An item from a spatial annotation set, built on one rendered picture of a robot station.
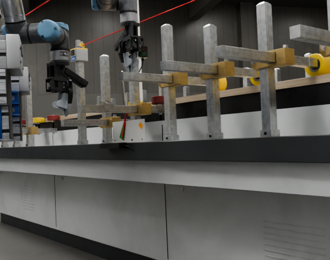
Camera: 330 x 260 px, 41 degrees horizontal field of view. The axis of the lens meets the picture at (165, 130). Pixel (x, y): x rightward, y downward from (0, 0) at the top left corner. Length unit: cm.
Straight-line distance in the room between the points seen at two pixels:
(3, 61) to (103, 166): 118
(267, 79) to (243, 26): 766
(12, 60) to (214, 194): 108
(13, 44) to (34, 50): 714
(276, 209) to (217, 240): 36
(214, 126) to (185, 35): 726
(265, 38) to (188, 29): 743
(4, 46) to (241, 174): 86
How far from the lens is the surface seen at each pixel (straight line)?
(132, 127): 200
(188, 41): 883
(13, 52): 122
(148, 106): 196
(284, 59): 141
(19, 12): 174
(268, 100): 145
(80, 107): 183
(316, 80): 161
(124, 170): 212
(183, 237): 214
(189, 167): 174
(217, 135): 161
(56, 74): 179
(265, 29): 148
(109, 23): 856
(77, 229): 304
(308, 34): 113
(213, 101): 162
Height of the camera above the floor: 70
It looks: 1 degrees up
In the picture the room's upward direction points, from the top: 3 degrees counter-clockwise
